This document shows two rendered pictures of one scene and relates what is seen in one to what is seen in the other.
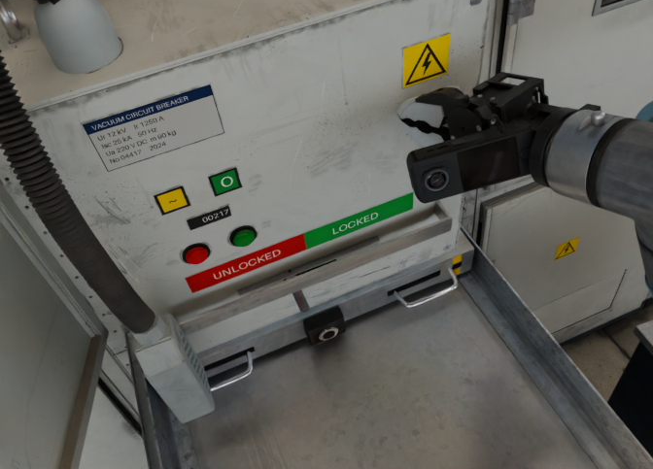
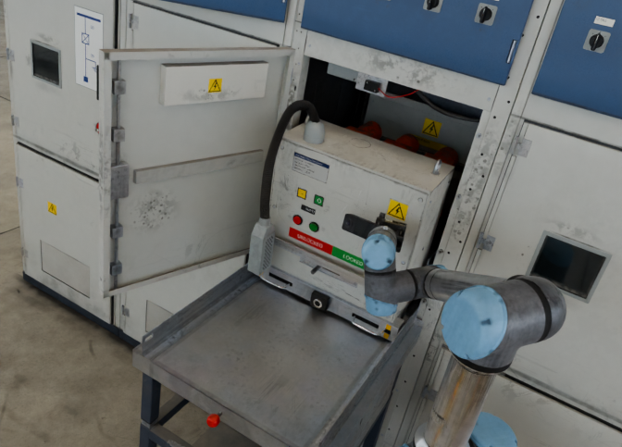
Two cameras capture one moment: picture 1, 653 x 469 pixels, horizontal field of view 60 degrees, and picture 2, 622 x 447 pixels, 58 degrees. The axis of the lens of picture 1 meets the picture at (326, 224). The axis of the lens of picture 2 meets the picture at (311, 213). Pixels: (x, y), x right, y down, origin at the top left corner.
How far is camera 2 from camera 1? 118 cm
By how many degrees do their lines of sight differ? 36
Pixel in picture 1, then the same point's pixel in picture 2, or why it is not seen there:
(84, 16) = (315, 129)
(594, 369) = not seen: outside the picture
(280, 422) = (272, 310)
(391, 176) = not seen: hidden behind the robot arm
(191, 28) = (340, 151)
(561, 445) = (336, 395)
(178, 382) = (256, 246)
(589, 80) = not seen: hidden behind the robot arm
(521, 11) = (484, 245)
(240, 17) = (353, 156)
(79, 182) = (284, 167)
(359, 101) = (370, 206)
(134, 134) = (304, 164)
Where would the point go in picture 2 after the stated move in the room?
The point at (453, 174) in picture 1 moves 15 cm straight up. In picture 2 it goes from (353, 225) to (365, 173)
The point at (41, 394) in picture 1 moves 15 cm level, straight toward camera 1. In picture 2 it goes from (228, 233) to (222, 255)
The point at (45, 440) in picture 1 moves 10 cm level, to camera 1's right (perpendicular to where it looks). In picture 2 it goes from (215, 245) to (232, 259)
